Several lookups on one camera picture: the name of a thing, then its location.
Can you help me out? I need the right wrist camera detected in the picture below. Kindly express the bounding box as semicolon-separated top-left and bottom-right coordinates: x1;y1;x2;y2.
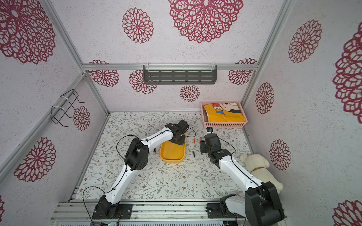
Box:
206;127;213;134

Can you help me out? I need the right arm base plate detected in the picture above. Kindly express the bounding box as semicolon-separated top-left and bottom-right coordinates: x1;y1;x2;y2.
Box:
206;202;237;218

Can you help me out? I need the cream plush dog toy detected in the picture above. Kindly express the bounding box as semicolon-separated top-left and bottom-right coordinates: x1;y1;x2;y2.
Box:
239;154;283;194

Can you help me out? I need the black wire wall rack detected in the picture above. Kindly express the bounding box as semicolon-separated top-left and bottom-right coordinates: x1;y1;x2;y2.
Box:
50;89;85;128

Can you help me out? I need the pink perforated plastic basket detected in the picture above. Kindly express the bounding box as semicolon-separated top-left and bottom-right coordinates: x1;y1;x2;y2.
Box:
200;101;248;129

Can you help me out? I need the yellow cartoon towel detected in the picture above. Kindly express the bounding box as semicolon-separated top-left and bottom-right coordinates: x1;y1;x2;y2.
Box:
203;102;246;122

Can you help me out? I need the aluminium rail frame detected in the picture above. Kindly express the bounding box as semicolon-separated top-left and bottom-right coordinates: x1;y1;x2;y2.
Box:
50;199;249;226

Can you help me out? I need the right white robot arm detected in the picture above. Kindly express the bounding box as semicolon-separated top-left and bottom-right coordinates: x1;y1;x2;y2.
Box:
202;133;285;226

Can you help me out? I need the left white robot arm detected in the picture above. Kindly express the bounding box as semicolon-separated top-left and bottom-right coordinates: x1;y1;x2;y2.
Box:
95;120;189;214

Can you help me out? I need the yellow plastic storage tray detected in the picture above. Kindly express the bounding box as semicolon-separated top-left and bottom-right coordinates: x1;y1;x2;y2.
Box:
160;140;186;164

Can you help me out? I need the grey wall shelf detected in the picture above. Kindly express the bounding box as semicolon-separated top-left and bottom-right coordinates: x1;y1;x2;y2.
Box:
143;64;217;85

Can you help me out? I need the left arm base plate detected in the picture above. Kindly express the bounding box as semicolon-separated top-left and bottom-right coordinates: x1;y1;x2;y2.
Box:
91;195;133;220

